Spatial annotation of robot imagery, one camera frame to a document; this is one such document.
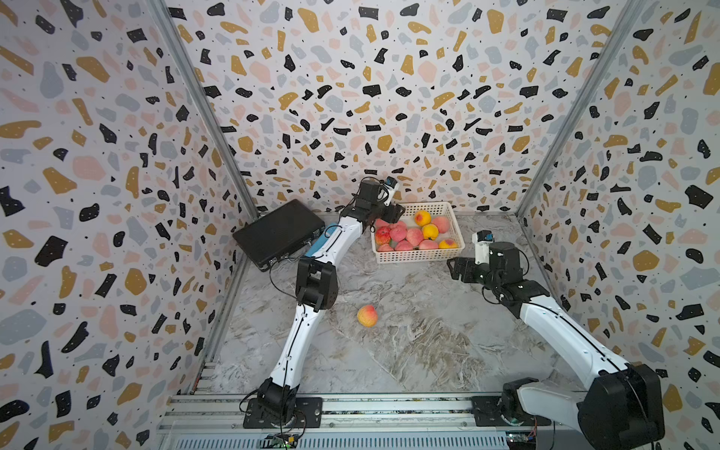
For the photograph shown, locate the white perforated plastic basket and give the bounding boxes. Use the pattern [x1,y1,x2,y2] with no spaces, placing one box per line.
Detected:
[371,202,465,264]

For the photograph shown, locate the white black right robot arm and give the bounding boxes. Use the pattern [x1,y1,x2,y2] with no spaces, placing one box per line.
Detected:
[446,232,666,449]

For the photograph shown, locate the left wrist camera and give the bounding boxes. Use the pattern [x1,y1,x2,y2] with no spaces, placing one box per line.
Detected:
[355,176,398,209]

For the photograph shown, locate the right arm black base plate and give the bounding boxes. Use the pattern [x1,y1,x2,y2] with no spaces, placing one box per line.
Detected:
[471,394,551,427]

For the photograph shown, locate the light blue plastic tube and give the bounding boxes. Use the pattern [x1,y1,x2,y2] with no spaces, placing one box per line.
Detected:
[305,224,337,257]

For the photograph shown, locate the large pink peach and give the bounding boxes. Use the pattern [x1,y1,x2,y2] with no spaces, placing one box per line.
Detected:
[390,222,407,243]

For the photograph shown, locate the black ribbed metal case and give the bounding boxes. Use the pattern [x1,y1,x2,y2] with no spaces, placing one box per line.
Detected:
[232,200,326,272]

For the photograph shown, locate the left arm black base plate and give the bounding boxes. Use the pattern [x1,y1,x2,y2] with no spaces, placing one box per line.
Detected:
[243,397,324,429]

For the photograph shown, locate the orange pink front peach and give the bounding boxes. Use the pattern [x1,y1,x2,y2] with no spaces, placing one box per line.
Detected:
[357,305,379,328]

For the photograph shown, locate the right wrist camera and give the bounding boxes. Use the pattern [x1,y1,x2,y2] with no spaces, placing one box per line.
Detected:
[472,230,494,264]

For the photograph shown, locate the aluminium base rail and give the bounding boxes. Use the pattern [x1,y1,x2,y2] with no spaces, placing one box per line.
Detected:
[158,392,590,449]

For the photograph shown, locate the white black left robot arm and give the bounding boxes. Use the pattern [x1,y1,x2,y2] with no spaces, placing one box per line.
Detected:
[257,201,405,426]

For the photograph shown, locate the yellow pink peach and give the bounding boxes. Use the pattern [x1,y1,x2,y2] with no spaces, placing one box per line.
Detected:
[439,239,459,249]

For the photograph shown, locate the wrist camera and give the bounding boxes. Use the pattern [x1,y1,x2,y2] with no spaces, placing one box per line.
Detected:
[472,230,494,264]
[355,176,398,209]

